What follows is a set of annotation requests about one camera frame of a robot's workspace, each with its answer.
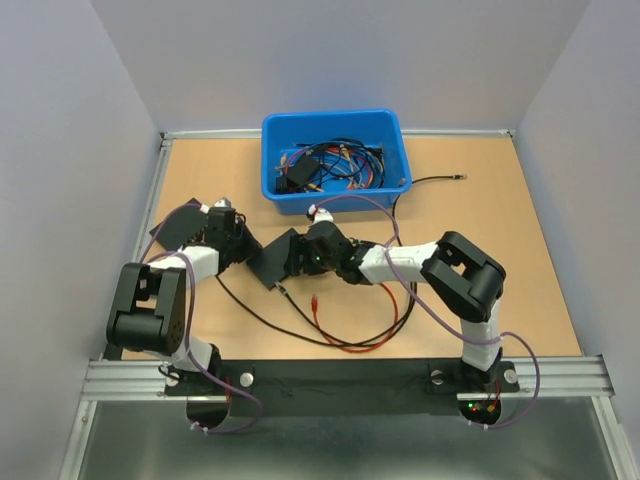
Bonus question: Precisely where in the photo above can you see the red ethernet cable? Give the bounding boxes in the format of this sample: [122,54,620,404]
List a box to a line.
[309,284,400,355]

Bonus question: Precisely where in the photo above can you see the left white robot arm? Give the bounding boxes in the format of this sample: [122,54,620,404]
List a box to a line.
[106,198,261,394]

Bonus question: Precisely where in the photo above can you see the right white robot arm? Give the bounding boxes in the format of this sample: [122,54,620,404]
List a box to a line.
[284,221,506,390]

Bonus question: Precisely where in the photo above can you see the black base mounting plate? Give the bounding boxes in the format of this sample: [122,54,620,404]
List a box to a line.
[164,357,521,419]

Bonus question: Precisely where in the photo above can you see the front aluminium frame rail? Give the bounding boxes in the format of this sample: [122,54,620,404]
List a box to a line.
[80,357,614,402]

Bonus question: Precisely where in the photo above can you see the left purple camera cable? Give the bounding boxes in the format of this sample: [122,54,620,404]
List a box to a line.
[138,203,265,436]

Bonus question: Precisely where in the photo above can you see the aluminium table edge rail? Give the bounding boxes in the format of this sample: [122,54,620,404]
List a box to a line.
[129,132,173,262]

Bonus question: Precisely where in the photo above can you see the black network switch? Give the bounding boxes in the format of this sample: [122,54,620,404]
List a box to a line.
[247,228,301,290]
[156,198,206,250]

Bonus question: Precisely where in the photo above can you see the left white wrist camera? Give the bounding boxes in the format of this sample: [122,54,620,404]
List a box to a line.
[199,197,232,215]

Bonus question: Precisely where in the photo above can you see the tangled cables in bin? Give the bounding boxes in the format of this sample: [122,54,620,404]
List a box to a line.
[273,139,389,194]

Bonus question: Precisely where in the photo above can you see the black power adapter in bin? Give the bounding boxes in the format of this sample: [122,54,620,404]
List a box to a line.
[275,156,321,194]

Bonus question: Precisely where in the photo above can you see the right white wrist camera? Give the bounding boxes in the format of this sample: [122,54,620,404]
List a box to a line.
[306,204,334,225]

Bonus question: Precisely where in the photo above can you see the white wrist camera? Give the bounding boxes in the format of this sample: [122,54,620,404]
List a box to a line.
[306,204,334,225]
[199,197,232,215]

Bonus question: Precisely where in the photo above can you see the black ethernet cable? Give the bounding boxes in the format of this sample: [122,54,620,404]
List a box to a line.
[215,173,469,347]

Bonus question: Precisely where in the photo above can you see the blue plastic bin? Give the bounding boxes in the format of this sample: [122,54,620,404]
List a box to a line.
[261,109,412,215]

